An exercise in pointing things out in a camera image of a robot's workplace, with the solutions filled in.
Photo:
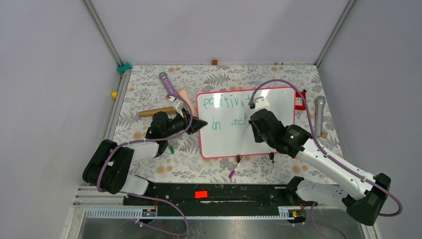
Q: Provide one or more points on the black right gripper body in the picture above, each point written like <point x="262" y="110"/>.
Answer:
<point x="261" y="137"/>

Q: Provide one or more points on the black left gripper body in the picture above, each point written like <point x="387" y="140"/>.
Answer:
<point x="179" y="123"/>

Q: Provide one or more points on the pink framed whiteboard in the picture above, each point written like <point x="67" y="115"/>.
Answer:
<point x="228" y="132"/>

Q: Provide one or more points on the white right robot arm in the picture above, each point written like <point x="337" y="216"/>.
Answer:
<point x="361" y="194"/>

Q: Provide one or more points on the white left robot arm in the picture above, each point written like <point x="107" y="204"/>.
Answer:
<point x="109" y="166"/>

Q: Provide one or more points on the black whiteboard clip right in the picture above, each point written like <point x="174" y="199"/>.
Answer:
<point x="272" y="157"/>

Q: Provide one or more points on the red box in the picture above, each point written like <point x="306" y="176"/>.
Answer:
<point x="299" y="102"/>

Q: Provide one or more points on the purple glitter microphone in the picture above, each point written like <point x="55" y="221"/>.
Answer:
<point x="167" y="84"/>

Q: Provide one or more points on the floral table mat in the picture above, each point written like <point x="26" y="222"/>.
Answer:
<point x="143" y="91"/>

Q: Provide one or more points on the wooden cube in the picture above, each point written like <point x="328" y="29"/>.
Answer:
<point x="324" y="135"/>

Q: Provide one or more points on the purple marker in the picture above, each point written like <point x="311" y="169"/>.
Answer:
<point x="236" y="167"/>

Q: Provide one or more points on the silver microphone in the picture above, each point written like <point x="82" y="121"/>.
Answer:
<point x="319" y="110"/>

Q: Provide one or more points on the teal block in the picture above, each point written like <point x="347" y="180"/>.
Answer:
<point x="123" y="68"/>

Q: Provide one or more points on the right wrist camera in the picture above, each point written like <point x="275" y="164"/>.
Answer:
<point x="259" y="103"/>

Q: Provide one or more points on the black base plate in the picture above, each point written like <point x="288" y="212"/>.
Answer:
<point x="217" y="200"/>

